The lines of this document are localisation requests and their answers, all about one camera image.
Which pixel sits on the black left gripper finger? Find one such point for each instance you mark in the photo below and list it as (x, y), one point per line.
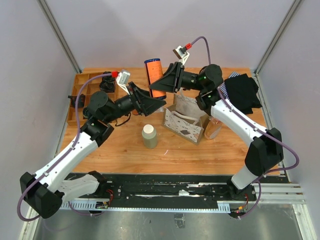
(138, 92)
(149, 105)

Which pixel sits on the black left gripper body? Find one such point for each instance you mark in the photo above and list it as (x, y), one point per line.
(130, 102)

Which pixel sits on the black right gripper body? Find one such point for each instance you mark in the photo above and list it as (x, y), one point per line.
(188, 80)

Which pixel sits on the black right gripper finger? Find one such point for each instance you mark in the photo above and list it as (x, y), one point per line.
(170, 83)
(169, 69)

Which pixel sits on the cream bottle beige cap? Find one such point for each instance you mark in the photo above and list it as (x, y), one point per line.
(149, 135)

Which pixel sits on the beige canvas bag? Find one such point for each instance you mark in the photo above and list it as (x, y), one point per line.
(185, 119)

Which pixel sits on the wooden compartment tray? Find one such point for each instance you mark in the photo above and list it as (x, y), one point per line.
(88, 91)

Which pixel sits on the blue white striped cloth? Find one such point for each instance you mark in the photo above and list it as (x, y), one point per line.
(223, 87)

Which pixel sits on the clear bottle pink cap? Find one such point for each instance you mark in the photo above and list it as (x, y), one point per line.
(213, 128)

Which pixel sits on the black garment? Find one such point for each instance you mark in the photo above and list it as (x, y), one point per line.
(242, 91)

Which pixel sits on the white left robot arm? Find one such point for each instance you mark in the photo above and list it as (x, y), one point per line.
(47, 189)

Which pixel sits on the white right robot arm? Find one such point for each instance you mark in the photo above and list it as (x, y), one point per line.
(265, 148)

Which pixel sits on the rolled tie dark blue dotted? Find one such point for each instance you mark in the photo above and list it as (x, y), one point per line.
(107, 86)

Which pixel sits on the rolled tie green pattern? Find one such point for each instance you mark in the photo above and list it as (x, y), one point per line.
(109, 76)

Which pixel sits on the rolled tie orange pattern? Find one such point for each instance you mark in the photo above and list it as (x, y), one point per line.
(76, 100)

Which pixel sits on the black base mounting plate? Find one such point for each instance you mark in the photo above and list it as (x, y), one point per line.
(170, 190)

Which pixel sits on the white slotted cable duct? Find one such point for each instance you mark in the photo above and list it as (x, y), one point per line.
(90, 205)

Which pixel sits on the left aluminium frame post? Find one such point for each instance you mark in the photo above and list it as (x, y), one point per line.
(44, 6)

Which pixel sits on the aluminium frame post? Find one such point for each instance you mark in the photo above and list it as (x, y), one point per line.
(294, 7)
(44, 6)

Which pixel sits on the right aluminium frame post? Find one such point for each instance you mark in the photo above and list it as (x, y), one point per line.
(294, 7)

